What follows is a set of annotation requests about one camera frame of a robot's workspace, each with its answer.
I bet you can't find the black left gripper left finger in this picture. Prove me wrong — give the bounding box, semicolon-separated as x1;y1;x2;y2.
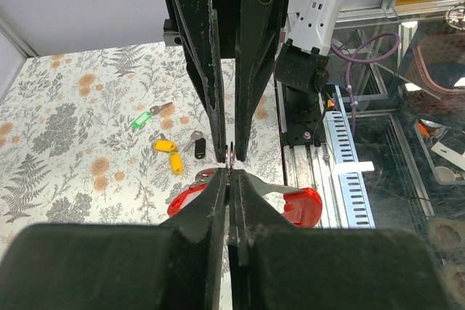
1;168;227;309

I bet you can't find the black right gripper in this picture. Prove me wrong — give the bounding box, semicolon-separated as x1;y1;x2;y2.
163;0;289;163

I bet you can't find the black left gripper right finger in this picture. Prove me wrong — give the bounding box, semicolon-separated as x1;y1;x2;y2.
228;170;452;309

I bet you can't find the red keyring fob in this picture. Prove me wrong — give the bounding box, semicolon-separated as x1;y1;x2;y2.
250;174;323;228

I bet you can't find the red key tag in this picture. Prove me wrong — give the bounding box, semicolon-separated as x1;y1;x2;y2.
167;168;217;217

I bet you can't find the metal keyring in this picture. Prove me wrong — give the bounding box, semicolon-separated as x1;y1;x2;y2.
225;142;235;179

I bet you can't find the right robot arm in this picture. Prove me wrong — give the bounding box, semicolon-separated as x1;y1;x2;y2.
165;0;344;163

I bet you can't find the yellow key tag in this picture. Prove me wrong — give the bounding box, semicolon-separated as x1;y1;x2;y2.
169;152;184;175
153;139;177;152

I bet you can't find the silver key under tags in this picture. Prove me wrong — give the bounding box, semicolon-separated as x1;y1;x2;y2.
182;130;203;153

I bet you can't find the silver key black head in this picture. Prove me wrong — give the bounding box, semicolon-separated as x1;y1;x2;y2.
149;102;172;116

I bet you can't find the green key tag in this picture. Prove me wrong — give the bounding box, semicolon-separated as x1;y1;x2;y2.
132;111;152;129

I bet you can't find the slotted cable duct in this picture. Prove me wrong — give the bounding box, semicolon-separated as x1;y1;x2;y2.
325;87;376;229

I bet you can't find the aluminium front rail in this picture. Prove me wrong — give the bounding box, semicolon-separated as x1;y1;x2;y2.
275;81;343;228

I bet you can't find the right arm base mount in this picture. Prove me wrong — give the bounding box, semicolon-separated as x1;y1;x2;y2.
282;85;326;147

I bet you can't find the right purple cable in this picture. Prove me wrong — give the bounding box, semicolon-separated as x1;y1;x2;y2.
329;32;400;133

